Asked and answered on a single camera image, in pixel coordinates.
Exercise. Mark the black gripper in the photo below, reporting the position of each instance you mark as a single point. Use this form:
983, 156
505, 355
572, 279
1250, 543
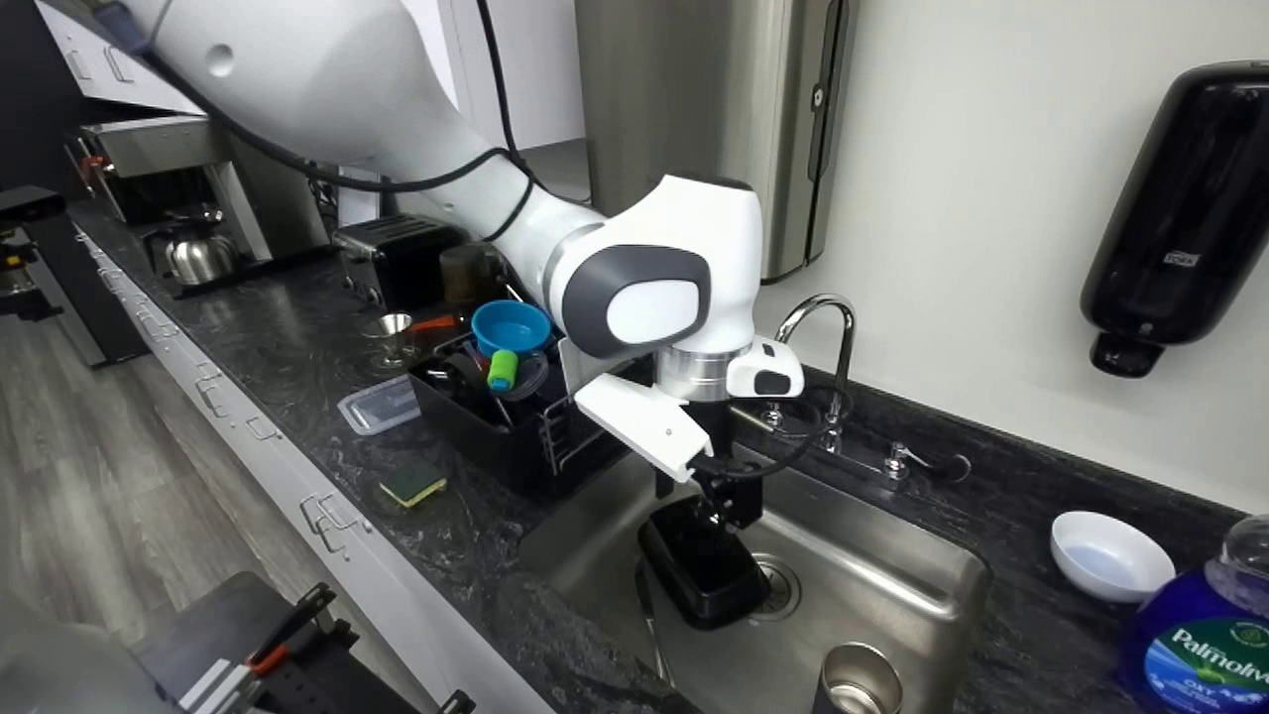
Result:
725, 477

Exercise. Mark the blue steel-lined cup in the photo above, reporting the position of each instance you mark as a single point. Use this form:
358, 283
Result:
856, 687

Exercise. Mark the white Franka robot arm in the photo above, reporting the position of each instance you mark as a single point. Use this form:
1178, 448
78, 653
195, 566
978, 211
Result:
330, 79

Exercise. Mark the stainless steel sink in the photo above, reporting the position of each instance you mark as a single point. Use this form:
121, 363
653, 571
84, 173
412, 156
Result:
885, 579

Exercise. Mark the black dish rack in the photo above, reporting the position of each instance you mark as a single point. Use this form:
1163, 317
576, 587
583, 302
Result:
501, 443

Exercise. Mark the gray round cup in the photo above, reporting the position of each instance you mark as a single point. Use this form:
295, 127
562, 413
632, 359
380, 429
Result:
531, 379

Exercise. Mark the blue dish soap bottle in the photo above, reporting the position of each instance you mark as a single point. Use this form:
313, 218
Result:
1196, 658

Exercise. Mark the black rectangular container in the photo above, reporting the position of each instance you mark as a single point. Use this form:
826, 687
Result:
699, 587

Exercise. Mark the metal utensil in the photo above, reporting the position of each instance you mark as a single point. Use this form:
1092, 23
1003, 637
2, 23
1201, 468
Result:
647, 629

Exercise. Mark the chrome faucet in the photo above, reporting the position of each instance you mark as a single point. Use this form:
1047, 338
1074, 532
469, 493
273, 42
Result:
842, 383

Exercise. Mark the yellow green sponge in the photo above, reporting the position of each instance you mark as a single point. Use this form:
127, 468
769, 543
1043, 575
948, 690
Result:
412, 485

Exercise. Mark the clear plastic container lid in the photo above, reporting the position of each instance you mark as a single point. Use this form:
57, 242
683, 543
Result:
379, 406

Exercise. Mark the white bowl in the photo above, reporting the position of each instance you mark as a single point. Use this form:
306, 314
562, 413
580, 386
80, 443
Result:
1110, 556

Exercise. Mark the steel cone dripper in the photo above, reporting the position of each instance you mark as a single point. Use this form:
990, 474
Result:
394, 321

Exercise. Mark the white lower cabinet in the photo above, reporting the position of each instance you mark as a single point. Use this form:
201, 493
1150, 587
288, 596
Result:
309, 510

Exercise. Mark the stainless paper towel dispenser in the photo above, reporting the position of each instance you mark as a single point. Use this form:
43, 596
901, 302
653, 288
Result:
687, 93

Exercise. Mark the black marker pen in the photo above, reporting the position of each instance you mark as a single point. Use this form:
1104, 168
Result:
299, 616

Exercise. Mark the red tipped pen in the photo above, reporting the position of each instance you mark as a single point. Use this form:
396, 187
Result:
284, 653

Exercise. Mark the dark gray case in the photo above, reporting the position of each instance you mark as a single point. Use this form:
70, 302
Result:
201, 637

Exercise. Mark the steel coffee machine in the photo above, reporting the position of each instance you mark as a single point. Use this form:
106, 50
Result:
262, 182

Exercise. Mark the steel kettle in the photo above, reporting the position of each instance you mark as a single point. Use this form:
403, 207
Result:
201, 260

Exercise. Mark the black desk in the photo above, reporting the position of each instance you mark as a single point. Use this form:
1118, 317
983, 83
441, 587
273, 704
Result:
80, 289

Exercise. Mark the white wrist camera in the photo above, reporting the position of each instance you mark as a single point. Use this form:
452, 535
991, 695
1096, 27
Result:
764, 375

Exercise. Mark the white wall cabinet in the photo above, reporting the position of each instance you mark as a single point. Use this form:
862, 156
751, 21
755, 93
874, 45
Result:
548, 64

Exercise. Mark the black wall soap dispenser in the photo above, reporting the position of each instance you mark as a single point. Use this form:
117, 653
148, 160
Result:
1176, 239

